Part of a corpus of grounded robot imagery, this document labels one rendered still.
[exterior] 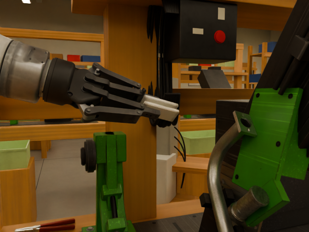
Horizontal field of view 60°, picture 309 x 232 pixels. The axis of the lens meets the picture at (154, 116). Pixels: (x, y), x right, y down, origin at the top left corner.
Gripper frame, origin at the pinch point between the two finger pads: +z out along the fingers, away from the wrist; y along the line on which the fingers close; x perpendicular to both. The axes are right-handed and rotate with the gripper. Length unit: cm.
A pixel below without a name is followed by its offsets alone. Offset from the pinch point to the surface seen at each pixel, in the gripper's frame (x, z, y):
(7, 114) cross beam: 33.6, -30.3, 16.6
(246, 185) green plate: 4.3, 20.6, -10.4
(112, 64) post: 12.6, -6.9, 25.2
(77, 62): 431, -7, 533
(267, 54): 159, 325, 387
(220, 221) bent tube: 10.5, 17.2, -15.6
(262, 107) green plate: -6.0, 20.5, 1.8
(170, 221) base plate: 34.7, 18.8, -7.2
